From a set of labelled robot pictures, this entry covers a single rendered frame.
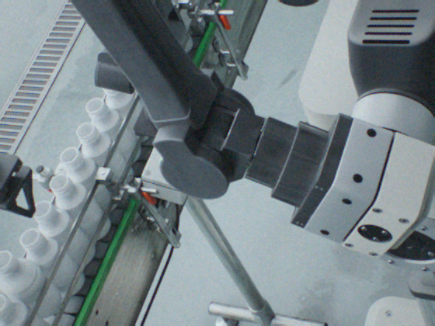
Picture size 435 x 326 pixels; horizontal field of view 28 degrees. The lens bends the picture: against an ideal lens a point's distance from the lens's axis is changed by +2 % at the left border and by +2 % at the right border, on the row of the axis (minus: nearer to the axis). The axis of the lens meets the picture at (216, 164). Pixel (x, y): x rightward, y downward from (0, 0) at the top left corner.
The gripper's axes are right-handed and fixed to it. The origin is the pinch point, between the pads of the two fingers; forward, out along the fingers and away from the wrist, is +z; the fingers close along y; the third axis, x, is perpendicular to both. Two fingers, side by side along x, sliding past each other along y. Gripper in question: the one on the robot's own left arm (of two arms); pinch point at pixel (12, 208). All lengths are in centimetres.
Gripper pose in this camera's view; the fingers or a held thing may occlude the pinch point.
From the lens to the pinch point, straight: 126.5
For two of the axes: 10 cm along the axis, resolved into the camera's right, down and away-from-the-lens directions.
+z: 3.2, 5.8, 7.5
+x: 3.3, -8.1, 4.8
